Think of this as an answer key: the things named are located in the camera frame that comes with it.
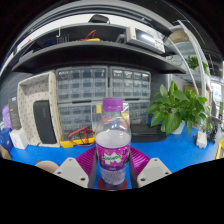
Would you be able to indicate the white curved shelf unit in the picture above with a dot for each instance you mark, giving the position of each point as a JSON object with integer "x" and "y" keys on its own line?
{"x": 196, "y": 60}

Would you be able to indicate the flat black case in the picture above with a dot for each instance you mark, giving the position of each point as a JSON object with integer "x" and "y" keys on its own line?
{"x": 146, "y": 133}

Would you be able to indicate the yellow multimeter with red leads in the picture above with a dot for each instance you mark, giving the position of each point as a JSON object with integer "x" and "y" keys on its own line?
{"x": 80, "y": 138}

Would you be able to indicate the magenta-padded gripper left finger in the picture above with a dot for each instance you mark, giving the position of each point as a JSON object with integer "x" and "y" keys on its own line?
{"x": 71, "y": 171}

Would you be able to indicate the dark overhead shelf unit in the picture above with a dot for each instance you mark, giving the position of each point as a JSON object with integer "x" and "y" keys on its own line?
{"x": 96, "y": 55}

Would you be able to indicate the white perforated tray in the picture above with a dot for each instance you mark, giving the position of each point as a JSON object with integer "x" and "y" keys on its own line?
{"x": 28, "y": 96}

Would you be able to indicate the clear purple-capped drink bottle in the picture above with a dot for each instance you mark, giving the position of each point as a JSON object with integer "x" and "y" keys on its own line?
{"x": 113, "y": 140}

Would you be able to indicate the clear box with coloured parts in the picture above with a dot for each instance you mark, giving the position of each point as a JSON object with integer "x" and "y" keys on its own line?
{"x": 96, "y": 109}

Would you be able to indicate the purple plastic bag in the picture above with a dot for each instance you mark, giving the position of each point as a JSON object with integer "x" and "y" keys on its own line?
{"x": 6, "y": 116}

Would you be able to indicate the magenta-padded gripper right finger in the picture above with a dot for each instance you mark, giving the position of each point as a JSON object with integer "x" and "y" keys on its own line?
{"x": 155, "y": 171}

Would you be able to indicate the grey small-parts drawer cabinet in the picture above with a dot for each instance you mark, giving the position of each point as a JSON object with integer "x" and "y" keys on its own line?
{"x": 140, "y": 111}
{"x": 130, "y": 83}
{"x": 81, "y": 83}
{"x": 75, "y": 116}

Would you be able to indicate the green potted plant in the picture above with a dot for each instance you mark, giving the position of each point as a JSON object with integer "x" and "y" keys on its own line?
{"x": 176, "y": 106}

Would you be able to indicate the dark grey upright box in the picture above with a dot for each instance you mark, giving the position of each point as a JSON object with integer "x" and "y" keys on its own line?
{"x": 14, "y": 113}

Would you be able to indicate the white power adapter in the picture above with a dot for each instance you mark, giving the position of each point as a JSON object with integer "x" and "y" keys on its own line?
{"x": 201, "y": 140}

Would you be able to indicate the black rounded speaker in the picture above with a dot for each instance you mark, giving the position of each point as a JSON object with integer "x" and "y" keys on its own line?
{"x": 45, "y": 121}

